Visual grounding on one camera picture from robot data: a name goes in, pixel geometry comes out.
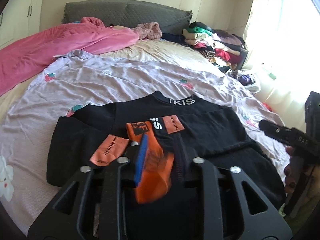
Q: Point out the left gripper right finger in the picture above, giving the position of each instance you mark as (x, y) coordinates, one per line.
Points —
(182, 159)

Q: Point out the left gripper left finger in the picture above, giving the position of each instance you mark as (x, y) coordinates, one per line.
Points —
(140, 159)

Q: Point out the black sweatshirt orange cuffs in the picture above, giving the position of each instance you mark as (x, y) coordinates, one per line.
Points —
(97, 135)

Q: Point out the bag of clothes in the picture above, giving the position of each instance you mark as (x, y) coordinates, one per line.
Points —
(247, 79)

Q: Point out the pile of folded clothes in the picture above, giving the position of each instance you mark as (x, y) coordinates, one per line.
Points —
(220, 48)

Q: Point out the right hand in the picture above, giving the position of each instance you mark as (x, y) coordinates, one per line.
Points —
(290, 182)

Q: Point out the lilac strawberry print bedsheet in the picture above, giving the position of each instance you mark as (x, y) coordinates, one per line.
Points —
(30, 111)

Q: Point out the dark navy garment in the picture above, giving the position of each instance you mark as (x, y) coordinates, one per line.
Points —
(178, 39)

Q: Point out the dusty pink fuzzy garment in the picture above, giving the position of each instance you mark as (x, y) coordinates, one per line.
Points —
(148, 31)

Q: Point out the grey quilted headboard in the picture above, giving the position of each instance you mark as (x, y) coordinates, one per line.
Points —
(129, 13)

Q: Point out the pink blanket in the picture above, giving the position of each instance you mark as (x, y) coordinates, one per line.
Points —
(29, 56)

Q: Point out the cream wardrobe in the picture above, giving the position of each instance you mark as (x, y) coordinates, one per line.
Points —
(19, 19)

